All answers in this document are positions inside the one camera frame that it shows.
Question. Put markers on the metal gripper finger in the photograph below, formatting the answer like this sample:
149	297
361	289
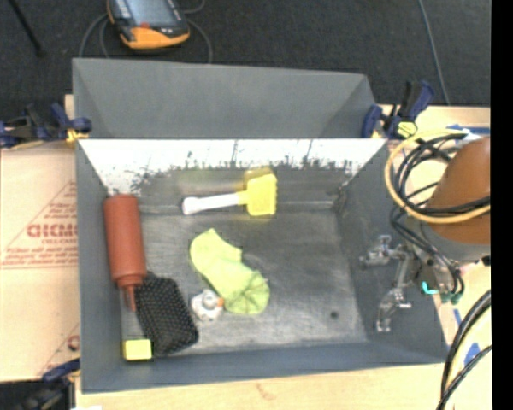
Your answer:
380	252
389	308

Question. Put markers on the grey metal bin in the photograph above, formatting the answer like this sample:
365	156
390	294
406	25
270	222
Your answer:
248	250

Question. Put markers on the yellow-green sock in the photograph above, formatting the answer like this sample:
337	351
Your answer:
226	267

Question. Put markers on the small white toy figure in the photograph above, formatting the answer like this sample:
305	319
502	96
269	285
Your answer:
206	306

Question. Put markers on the black dotted mesh pad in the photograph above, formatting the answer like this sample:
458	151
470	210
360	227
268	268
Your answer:
164	314

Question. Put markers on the yellow cube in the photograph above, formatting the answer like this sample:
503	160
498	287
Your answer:
137	349

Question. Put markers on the red-brown squeeze bottle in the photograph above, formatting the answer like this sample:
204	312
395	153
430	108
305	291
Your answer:
124	237

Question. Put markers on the brown cardboard board red print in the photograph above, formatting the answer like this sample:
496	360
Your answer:
34	271

